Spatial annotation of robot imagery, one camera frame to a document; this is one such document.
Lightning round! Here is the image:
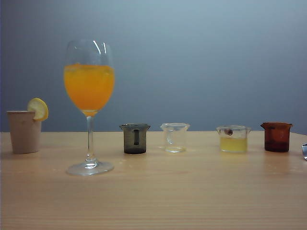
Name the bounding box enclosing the yellow lemon slice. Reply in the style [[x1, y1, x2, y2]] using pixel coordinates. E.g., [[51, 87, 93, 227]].
[[27, 97, 49, 121]]

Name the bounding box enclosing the wine glass with orange juice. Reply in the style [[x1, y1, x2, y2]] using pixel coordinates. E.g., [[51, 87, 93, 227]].
[[63, 39, 116, 177]]

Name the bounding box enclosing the clear brown-handled measuring cup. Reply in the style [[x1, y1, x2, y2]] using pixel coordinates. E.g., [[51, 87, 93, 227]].
[[215, 126, 252, 154]]

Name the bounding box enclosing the smoky grey glass measuring cup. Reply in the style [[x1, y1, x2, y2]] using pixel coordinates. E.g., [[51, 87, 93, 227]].
[[119, 123, 151, 154]]

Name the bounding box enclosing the beige paper cup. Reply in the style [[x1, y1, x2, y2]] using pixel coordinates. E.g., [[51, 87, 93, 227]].
[[6, 110, 43, 154]]

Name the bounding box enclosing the amber glass measuring cup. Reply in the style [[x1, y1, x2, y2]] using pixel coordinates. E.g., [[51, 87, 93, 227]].
[[260, 122, 294, 152]]

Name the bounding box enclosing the clear glass measuring cup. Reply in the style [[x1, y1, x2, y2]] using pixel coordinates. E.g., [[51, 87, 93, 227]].
[[160, 122, 190, 153]]

